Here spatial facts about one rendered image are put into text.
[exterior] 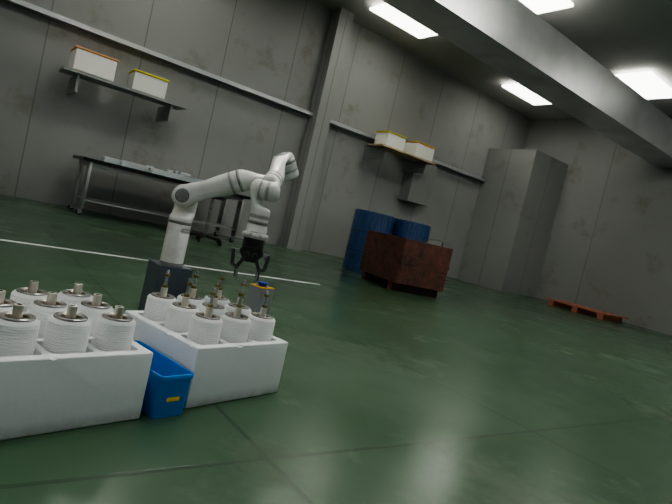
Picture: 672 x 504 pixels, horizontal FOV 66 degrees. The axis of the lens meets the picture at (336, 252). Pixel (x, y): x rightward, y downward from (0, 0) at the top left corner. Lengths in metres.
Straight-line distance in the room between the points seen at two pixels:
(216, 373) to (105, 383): 0.36
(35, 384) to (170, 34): 7.64
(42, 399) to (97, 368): 0.13
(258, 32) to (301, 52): 0.85
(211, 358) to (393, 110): 9.54
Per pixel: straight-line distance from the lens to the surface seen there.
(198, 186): 2.14
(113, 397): 1.45
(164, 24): 8.68
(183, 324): 1.69
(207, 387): 1.63
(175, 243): 2.17
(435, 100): 11.66
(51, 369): 1.35
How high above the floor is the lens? 0.61
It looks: 3 degrees down
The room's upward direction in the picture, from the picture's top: 13 degrees clockwise
